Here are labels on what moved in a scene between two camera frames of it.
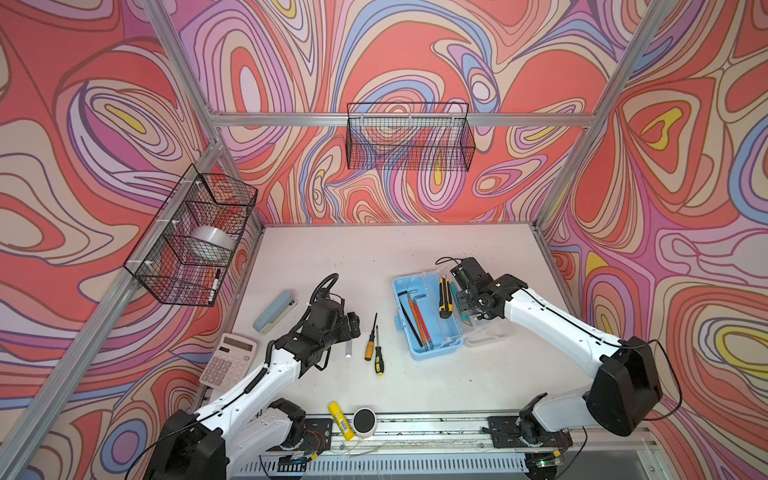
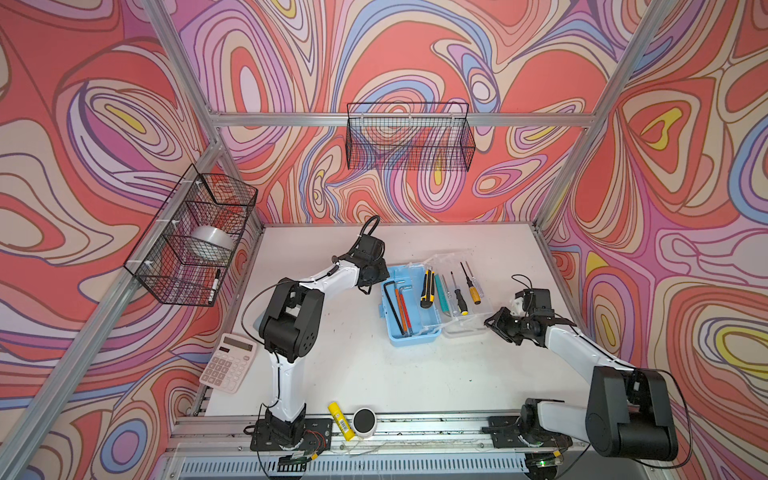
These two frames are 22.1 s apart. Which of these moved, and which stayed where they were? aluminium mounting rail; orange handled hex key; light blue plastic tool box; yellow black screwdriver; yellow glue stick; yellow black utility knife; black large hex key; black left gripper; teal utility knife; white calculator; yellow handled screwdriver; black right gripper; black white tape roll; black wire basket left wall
Moved: yellow handled screwdriver; light blue plastic tool box; yellow black screwdriver; teal utility knife; yellow black utility knife; black right gripper; black left gripper; black large hex key; orange handled hex key
Stayed: yellow glue stick; white calculator; black white tape roll; black wire basket left wall; aluminium mounting rail
